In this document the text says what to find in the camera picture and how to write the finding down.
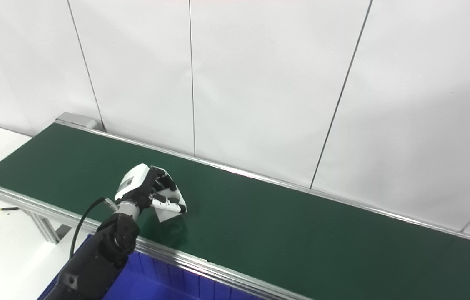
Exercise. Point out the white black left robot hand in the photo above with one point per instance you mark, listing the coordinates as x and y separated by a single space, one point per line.
135 183

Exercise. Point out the white square part with hole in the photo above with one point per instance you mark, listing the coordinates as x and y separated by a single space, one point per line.
168 216

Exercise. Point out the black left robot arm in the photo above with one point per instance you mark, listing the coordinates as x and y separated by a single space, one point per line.
101 254

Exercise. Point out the grey conveyor end cap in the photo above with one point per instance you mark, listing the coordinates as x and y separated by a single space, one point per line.
76 120

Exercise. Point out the green conveyor belt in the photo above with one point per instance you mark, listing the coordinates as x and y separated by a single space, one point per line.
301 225
51 208

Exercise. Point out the blue plastic bin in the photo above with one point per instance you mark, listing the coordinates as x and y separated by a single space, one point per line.
156 279

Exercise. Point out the aluminium conveyor leg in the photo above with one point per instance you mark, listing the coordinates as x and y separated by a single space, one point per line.
47 229

